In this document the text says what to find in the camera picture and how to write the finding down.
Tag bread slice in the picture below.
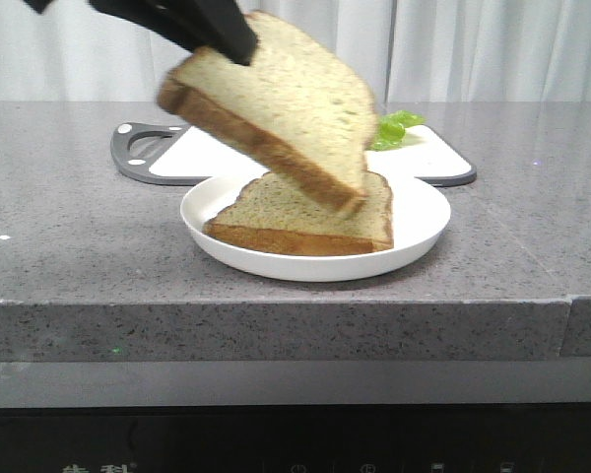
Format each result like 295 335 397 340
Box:
203 171 394 256
157 11 378 213

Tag green lettuce leaf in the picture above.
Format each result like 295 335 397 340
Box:
369 109 426 152

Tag white round plate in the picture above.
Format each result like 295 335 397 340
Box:
180 174 451 283

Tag black appliance control panel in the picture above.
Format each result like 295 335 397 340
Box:
0 404 591 472

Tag white cutting board grey rim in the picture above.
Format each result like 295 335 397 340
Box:
110 122 477 187

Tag white curtain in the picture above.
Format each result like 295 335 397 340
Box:
0 1 591 102

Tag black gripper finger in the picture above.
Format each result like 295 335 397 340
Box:
91 0 258 66

